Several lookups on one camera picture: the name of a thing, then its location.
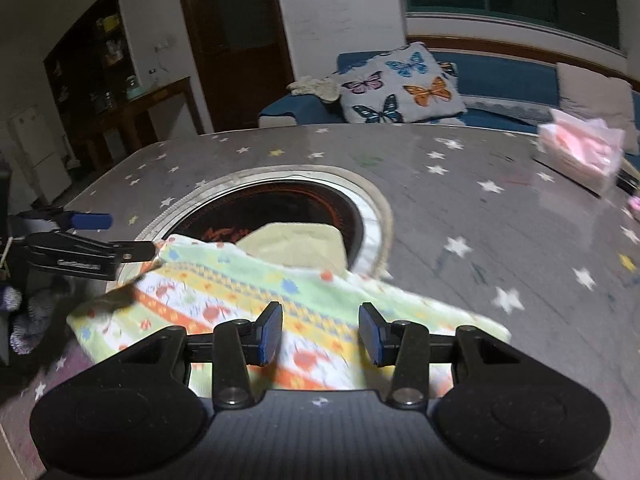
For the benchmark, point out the white wall socket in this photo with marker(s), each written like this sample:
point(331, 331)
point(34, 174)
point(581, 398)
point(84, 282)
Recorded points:
point(164, 45)

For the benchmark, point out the grey star-print tablecloth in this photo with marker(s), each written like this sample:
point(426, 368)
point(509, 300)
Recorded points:
point(450, 200)

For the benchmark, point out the pale crumpled cloth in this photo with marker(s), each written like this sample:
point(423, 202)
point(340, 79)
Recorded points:
point(315, 87)

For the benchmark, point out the beige pillow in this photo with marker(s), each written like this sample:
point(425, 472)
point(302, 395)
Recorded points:
point(595, 95)

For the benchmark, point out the wooden console table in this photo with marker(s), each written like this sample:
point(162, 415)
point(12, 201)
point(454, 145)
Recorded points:
point(150, 105)

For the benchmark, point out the dark wooden shelf cabinet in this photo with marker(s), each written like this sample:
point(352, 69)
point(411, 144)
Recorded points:
point(85, 60)

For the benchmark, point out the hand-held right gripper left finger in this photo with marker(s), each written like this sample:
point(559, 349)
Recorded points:
point(269, 335)

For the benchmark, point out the blue sofa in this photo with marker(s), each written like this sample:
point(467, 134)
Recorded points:
point(500, 80)

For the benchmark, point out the mint green jar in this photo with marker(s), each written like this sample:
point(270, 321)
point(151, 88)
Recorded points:
point(133, 87)

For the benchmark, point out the person's left hand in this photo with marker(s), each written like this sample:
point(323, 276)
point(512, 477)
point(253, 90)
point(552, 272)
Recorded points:
point(35, 325)

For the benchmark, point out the small dark remote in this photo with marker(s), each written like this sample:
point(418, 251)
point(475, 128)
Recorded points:
point(629, 179)

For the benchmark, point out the butterfly print pillow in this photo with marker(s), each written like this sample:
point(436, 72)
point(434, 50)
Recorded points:
point(400, 85)

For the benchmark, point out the pink tissue pack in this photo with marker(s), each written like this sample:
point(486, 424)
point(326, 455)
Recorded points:
point(580, 150)

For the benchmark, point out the dark wooden door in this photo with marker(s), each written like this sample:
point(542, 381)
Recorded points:
point(240, 45)

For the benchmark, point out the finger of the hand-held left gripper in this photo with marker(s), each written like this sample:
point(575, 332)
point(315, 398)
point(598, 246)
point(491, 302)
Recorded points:
point(92, 221)
point(135, 251)

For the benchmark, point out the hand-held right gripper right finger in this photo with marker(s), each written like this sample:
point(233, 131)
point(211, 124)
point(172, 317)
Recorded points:
point(372, 335)

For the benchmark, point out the patterned pastel children's shirt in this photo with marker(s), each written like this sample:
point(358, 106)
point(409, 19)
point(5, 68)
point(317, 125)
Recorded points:
point(225, 285)

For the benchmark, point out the round built-in induction cooker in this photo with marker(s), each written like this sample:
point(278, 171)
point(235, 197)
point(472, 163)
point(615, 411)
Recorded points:
point(280, 205)

